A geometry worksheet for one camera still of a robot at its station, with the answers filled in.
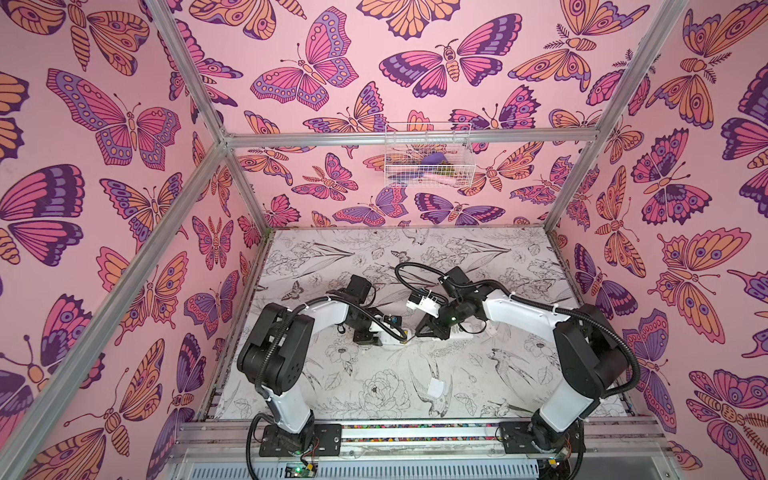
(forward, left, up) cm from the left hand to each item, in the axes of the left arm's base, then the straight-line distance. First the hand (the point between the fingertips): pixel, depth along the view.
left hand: (380, 326), depth 93 cm
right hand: (-4, -12, +7) cm, 14 cm away
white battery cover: (-18, -16, -1) cm, 24 cm away
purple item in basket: (+43, -18, +32) cm, 56 cm away
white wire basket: (+46, -8, +35) cm, 58 cm away
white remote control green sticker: (-9, -20, +14) cm, 26 cm away
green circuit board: (-37, +18, -2) cm, 41 cm away
